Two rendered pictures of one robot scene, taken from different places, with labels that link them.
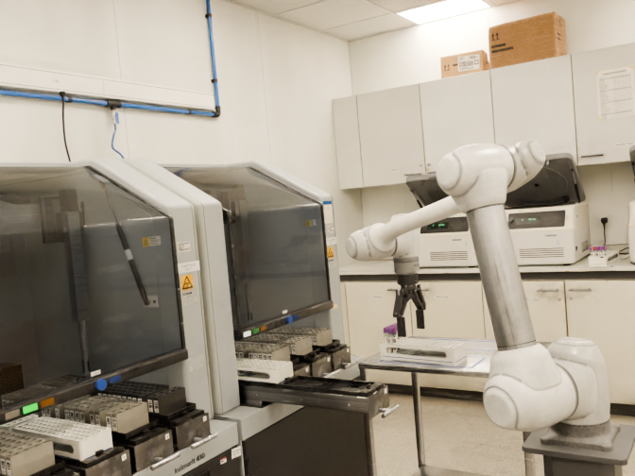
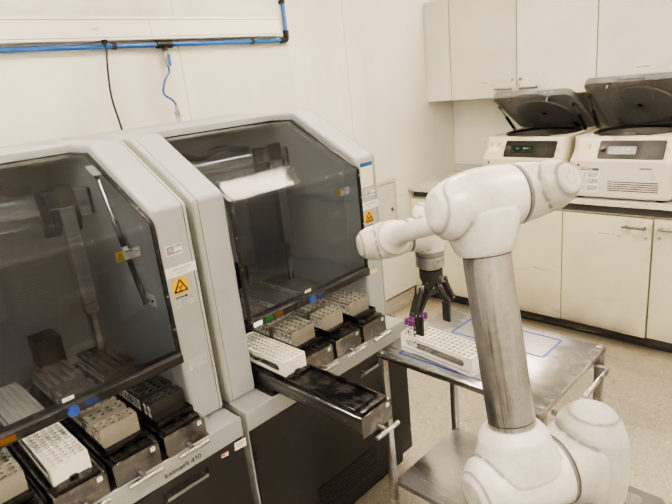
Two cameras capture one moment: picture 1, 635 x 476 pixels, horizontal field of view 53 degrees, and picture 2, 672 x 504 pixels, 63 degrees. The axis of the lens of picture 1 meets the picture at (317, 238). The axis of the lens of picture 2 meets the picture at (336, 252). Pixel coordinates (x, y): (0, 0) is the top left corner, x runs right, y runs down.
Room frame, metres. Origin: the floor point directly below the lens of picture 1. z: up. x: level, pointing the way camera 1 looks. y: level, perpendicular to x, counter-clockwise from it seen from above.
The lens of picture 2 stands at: (0.59, -0.40, 1.73)
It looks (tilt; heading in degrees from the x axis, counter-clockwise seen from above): 17 degrees down; 13
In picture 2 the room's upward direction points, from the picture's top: 6 degrees counter-clockwise
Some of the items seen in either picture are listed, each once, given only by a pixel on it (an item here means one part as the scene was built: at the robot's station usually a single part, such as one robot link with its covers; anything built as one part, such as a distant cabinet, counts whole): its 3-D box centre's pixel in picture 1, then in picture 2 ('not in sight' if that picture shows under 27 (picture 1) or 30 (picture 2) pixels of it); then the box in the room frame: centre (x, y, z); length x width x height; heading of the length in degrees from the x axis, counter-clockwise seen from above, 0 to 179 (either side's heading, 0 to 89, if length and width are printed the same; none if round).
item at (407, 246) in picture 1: (401, 235); (424, 227); (2.27, -0.30, 1.26); 0.13 x 0.11 x 0.16; 122
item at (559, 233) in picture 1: (536, 209); (636, 133); (4.22, -1.45, 1.24); 0.62 x 0.56 x 0.69; 148
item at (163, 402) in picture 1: (170, 401); (166, 404); (1.89, 0.48, 0.85); 0.12 x 0.02 x 0.06; 147
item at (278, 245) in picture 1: (232, 242); (261, 211); (2.55, 0.34, 1.28); 0.61 x 0.51 x 0.63; 147
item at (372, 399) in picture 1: (294, 390); (304, 383); (2.14, 0.12, 0.78); 0.73 x 0.14 x 0.09; 57
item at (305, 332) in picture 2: (279, 356); (301, 334); (2.36, 0.18, 0.85); 0.12 x 0.02 x 0.06; 148
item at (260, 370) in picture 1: (251, 371); (268, 354); (2.23, 0.27, 0.83); 0.30 x 0.10 x 0.06; 57
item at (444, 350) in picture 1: (421, 350); (443, 348); (2.25, -0.34, 0.85); 0.30 x 0.10 x 0.06; 52
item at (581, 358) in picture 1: (574, 377); (588, 449); (1.73, -0.67, 0.87); 0.18 x 0.16 x 0.22; 122
